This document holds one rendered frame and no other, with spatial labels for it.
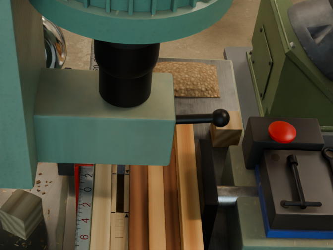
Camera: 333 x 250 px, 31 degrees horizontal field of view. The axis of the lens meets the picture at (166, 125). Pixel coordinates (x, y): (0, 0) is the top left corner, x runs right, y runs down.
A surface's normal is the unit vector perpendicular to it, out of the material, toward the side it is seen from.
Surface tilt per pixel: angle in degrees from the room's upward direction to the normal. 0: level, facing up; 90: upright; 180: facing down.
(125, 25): 90
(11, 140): 90
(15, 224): 90
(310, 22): 32
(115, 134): 90
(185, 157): 0
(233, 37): 0
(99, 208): 0
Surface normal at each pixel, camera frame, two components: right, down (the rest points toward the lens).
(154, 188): 0.08, -0.69
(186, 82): 0.08, -0.26
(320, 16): -0.31, -0.39
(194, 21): 0.58, 0.62
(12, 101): 0.04, 0.72
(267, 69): -0.99, -0.02
